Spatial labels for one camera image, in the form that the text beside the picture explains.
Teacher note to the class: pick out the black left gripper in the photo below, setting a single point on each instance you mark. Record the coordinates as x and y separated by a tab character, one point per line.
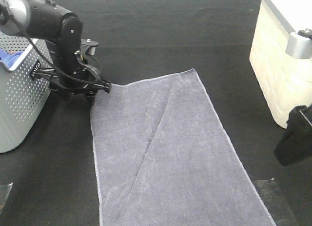
69	73

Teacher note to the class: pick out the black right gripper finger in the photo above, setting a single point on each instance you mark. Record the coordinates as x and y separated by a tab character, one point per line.
296	143

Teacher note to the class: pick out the grey-purple towel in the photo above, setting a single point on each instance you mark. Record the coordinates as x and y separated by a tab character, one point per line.
163	158

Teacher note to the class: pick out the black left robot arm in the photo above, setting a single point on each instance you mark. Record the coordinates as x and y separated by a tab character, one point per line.
55	34

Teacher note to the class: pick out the blue towel in basket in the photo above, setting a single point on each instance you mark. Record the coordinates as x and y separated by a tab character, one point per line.
9	58

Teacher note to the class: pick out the right clear tape strip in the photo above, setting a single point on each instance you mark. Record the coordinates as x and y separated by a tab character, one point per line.
275	202

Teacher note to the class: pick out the clear tape strip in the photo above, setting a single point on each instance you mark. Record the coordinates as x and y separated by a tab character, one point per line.
275	202
4	194

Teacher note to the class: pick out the white basket with grey rim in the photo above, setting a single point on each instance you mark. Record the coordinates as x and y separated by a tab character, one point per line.
286	82

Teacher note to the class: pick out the grey perforated laundry basket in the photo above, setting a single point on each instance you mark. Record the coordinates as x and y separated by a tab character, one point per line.
21	97

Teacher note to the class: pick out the black felt table mat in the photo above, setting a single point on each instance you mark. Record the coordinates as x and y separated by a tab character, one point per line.
52	171

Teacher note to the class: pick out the left clear tape strip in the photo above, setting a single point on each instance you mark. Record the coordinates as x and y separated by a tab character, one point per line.
4	194

